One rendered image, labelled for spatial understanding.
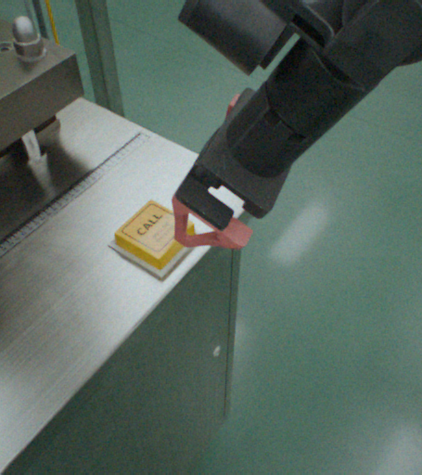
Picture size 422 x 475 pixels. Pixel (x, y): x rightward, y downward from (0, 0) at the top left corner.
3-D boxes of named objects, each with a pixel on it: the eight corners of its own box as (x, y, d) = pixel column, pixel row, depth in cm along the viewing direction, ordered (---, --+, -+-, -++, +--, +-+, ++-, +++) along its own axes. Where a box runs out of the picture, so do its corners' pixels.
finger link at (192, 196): (137, 238, 46) (184, 183, 38) (172, 184, 50) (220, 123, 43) (202, 282, 47) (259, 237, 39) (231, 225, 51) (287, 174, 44)
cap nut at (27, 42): (31, 65, 67) (19, 29, 63) (8, 55, 68) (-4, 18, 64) (53, 52, 68) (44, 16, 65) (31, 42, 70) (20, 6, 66)
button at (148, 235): (160, 272, 63) (159, 259, 61) (115, 245, 65) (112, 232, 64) (196, 235, 67) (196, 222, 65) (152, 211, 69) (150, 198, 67)
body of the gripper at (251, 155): (188, 175, 41) (237, 116, 35) (236, 98, 47) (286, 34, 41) (257, 224, 42) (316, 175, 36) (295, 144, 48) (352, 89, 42)
